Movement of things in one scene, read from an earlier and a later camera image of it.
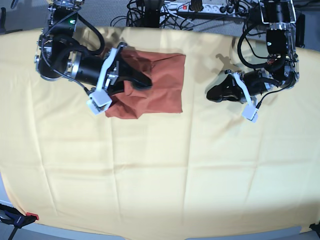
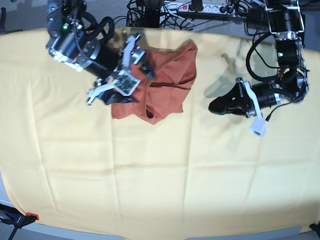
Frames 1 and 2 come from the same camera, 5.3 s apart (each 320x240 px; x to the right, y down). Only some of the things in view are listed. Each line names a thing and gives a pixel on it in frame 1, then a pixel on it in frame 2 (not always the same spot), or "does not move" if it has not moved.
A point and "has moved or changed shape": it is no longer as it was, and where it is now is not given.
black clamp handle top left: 3,30 does not move
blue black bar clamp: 12,216 does not move
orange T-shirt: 166,72 has moved or changed shape
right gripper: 257,82 → 266,94
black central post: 151,15 does not move
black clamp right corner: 316,227 does not move
